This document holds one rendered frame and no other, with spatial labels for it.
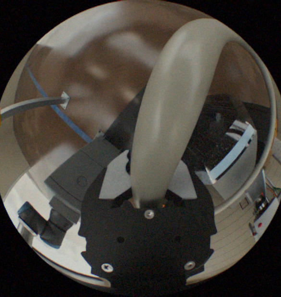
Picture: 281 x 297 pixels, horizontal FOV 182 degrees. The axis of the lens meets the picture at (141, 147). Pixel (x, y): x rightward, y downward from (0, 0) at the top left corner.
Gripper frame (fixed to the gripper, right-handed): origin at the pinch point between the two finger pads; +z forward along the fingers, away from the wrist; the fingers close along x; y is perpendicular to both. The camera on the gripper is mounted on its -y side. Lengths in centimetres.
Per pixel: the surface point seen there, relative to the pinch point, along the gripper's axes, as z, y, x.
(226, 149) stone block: 10.9, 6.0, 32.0
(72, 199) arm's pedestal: 4, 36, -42
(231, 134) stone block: 12.8, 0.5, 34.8
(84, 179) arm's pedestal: 22, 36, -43
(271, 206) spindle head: -27, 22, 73
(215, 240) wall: -80, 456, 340
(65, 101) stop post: 88, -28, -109
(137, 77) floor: 89, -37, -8
